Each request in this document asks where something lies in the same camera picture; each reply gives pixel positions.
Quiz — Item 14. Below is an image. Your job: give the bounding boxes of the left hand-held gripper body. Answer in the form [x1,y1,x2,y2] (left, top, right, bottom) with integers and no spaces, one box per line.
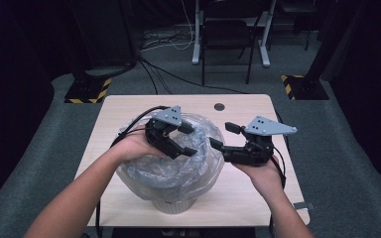
[145,105,183,160]

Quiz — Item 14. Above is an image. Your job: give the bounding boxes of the black cable beside table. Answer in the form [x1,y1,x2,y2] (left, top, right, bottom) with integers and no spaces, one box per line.
[275,110,291,152]

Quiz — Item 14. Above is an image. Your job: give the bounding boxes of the black stand with striped base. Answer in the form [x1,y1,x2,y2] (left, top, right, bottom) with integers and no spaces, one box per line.
[280,0,343,101]
[63,0,113,104]

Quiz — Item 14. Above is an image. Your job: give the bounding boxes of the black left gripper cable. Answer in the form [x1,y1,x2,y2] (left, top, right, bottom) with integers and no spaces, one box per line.
[94,105,171,238]

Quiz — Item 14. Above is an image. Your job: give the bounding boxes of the white floor cable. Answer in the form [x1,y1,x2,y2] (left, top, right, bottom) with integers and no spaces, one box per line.
[141,0,195,53]

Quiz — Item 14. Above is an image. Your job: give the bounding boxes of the grey metal table bracket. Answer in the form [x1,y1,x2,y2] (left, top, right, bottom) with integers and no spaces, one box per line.
[292,201,317,211]

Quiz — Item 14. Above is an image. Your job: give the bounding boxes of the clear plastic trash bag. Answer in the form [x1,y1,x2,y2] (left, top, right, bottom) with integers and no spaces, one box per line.
[115,112,226,203]

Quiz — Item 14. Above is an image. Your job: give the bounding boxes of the person's left hand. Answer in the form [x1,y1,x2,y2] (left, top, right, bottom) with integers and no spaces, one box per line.
[111,126,167,164]

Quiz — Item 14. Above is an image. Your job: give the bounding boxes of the person's right hand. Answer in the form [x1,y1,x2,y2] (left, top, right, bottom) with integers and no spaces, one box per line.
[232,154,286,198]

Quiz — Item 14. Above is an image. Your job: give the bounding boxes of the dark stool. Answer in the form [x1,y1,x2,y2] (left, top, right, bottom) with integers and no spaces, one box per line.
[277,0,319,53]

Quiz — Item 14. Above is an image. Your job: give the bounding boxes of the black folding chair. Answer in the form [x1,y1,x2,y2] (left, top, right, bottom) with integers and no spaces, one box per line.
[199,0,256,85]

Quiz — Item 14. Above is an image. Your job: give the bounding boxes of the white metal desk frame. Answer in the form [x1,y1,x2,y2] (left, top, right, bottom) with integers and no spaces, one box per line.
[174,0,278,68]

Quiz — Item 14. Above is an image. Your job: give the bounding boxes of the black floor cables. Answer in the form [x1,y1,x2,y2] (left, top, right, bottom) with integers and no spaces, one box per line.
[137,54,250,96]

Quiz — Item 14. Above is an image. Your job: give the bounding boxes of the grey slatted plastic waste basket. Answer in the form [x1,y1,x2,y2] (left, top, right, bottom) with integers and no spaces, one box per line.
[151,195,198,215]

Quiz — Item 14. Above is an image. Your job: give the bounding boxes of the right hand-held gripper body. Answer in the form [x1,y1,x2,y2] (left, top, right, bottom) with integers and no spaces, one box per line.
[222,115,298,167]

